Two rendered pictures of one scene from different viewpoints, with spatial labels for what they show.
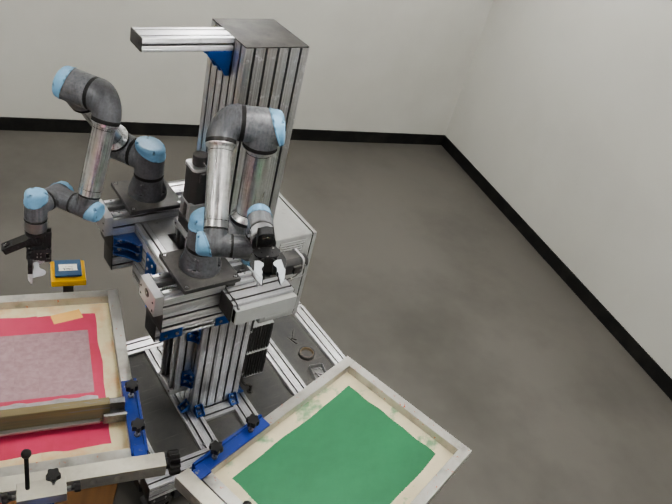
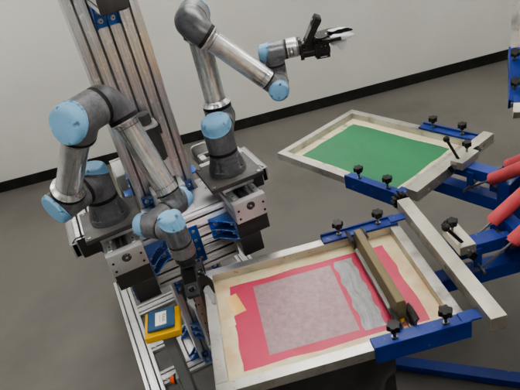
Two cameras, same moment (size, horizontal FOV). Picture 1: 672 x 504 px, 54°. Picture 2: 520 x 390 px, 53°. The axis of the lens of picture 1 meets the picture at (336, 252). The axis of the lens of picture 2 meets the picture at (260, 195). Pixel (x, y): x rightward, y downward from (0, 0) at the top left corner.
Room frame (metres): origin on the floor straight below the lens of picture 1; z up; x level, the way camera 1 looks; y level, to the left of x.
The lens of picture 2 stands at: (0.94, 2.08, 2.23)
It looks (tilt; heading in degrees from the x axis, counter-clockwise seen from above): 31 degrees down; 297
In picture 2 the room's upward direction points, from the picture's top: 14 degrees counter-clockwise
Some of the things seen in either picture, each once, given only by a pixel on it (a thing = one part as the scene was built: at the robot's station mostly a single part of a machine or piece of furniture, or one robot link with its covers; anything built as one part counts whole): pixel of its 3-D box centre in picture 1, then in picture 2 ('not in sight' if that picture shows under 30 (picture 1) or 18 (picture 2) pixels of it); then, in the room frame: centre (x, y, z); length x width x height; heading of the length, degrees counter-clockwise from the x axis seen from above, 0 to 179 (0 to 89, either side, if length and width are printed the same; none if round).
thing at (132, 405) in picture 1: (133, 420); (359, 234); (1.37, 0.48, 0.97); 0.30 x 0.05 x 0.07; 30
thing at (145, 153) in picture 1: (148, 156); (93, 180); (2.24, 0.81, 1.42); 0.13 x 0.12 x 0.14; 79
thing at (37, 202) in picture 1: (36, 205); (173, 229); (1.79, 1.03, 1.39); 0.09 x 0.08 x 0.11; 169
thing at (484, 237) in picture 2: not in sight; (473, 244); (0.95, 0.57, 1.02); 0.17 x 0.06 x 0.05; 30
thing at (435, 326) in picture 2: not in sight; (420, 336); (1.09, 0.97, 0.97); 0.30 x 0.05 x 0.07; 30
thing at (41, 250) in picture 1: (37, 243); (190, 268); (1.78, 1.02, 1.23); 0.09 x 0.08 x 0.12; 120
